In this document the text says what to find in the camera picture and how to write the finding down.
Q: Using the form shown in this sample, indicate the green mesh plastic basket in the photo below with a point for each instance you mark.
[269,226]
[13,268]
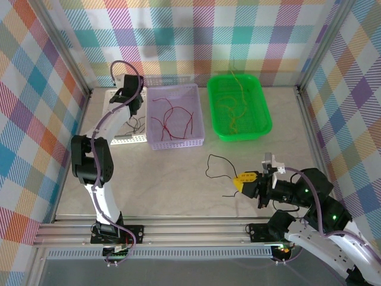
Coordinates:
[256,113]

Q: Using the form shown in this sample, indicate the white perforated plastic basket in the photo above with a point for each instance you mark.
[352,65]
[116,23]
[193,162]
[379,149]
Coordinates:
[137,139]

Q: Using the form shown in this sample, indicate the controller board yellow connector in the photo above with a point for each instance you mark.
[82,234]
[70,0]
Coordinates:
[284,252]

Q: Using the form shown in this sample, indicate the green terminal controller board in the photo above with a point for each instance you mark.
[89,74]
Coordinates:
[117,254]

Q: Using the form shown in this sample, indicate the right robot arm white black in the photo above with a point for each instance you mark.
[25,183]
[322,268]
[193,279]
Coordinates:
[312,247]

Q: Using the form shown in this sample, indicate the purple perforated plastic basket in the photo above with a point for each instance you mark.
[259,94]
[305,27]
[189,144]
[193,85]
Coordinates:
[178,95]

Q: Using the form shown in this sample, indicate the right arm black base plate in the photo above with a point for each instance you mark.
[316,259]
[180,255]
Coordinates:
[257,232]

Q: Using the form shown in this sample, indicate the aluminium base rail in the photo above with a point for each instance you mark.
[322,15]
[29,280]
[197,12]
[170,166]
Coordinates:
[193,231]

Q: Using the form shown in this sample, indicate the aluminium side floor rail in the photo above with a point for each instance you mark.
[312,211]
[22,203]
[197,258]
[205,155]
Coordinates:
[315,131]
[76,125]

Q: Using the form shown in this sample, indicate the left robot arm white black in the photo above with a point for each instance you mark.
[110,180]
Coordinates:
[101,196]

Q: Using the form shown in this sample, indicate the aluminium frame post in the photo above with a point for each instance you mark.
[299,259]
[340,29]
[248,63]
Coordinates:
[65,50]
[327,44]

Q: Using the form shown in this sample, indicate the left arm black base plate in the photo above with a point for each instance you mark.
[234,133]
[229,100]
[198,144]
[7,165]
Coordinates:
[135,233]

